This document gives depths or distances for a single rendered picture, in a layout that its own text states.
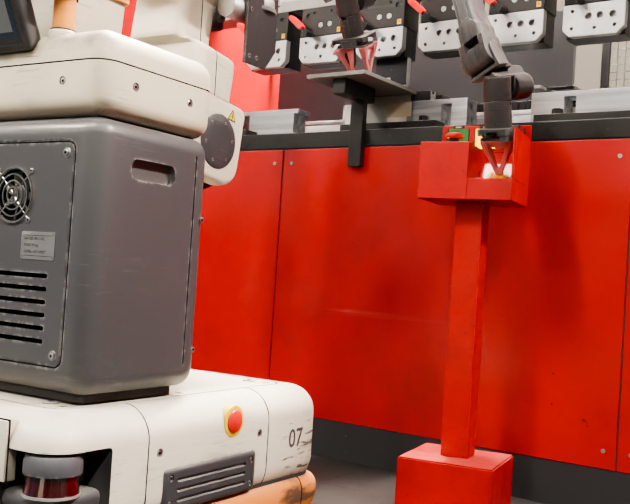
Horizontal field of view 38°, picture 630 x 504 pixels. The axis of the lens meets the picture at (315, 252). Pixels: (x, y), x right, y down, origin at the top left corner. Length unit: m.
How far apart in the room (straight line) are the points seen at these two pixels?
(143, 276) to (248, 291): 1.27
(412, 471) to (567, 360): 0.46
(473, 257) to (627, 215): 0.37
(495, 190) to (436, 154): 0.15
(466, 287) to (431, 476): 0.40
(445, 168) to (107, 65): 0.85
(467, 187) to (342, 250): 0.61
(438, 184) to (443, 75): 1.20
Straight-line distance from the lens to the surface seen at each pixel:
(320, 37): 2.70
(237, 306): 2.63
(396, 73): 2.57
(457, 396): 1.96
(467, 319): 1.94
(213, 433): 1.46
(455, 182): 1.91
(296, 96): 3.41
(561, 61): 2.93
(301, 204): 2.51
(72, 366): 1.30
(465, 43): 1.98
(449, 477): 1.91
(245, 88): 3.39
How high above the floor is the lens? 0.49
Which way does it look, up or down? 1 degrees up
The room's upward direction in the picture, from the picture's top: 4 degrees clockwise
